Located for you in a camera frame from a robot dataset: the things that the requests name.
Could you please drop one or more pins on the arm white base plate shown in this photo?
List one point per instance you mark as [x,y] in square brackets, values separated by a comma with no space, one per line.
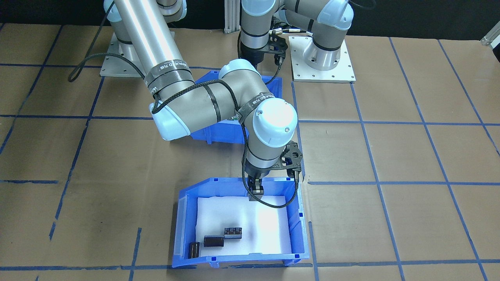
[343,76]
[117,66]

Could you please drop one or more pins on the aluminium frame bar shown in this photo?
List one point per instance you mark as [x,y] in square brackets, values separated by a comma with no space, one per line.
[232,15]

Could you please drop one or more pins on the blue bin with capacitors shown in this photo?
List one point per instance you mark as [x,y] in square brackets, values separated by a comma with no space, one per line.
[242,262]

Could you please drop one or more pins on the white foam pad under capacitors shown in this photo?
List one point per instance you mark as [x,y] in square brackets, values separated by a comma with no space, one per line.
[269,226]

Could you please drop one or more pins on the blue bin with push buttons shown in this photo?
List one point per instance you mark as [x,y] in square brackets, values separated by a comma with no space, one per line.
[207,132]

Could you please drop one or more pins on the short aluminium bar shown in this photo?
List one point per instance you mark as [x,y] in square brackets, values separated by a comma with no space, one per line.
[491,38]

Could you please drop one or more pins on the black cylindrical capacitor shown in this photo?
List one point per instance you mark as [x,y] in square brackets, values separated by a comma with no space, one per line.
[213,240]
[233,232]
[194,249]

